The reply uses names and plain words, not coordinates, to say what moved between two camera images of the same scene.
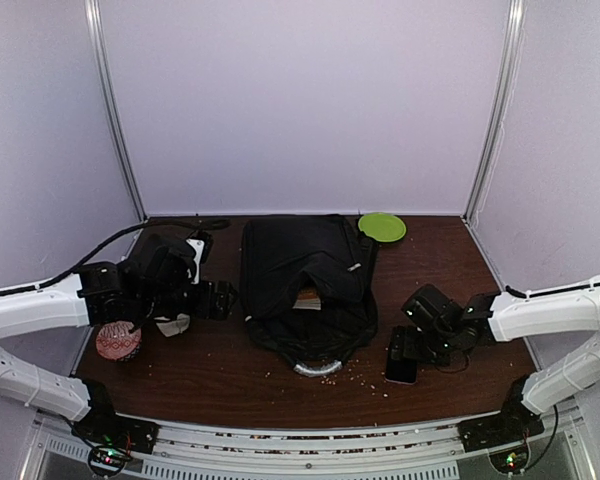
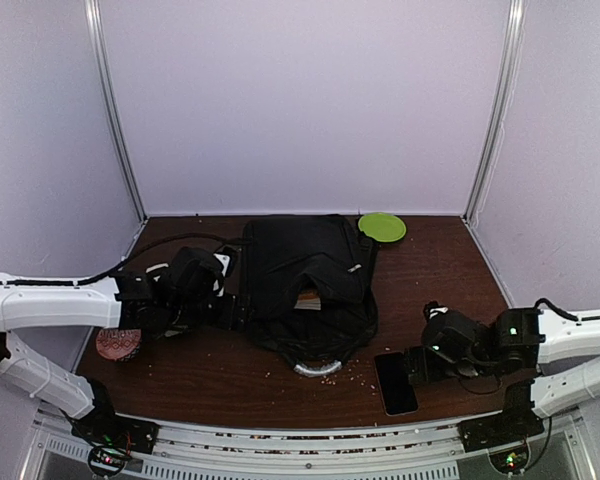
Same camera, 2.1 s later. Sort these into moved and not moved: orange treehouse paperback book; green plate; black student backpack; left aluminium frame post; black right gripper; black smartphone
Moved: black smartphone; black right gripper
Not moved: left aluminium frame post; orange treehouse paperback book; green plate; black student backpack
